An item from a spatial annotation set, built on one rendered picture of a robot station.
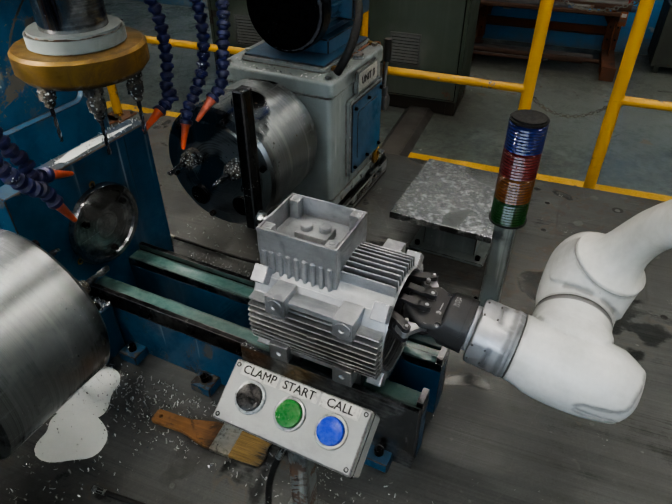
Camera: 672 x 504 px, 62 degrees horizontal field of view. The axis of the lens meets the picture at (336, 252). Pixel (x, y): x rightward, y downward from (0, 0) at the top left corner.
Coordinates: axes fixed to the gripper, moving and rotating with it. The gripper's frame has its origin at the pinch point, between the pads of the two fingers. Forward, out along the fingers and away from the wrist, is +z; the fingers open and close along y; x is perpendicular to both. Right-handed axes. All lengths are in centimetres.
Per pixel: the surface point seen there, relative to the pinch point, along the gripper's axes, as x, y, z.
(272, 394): -0.6, 22.9, -3.4
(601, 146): 69, -227, -45
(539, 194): 24, -82, -24
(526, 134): -15.7, -27.1, -16.9
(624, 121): 99, -346, -62
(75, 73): -20.2, 6.8, 36.7
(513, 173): -8.8, -27.1, -17.2
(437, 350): 12.9, -5.8, -17.0
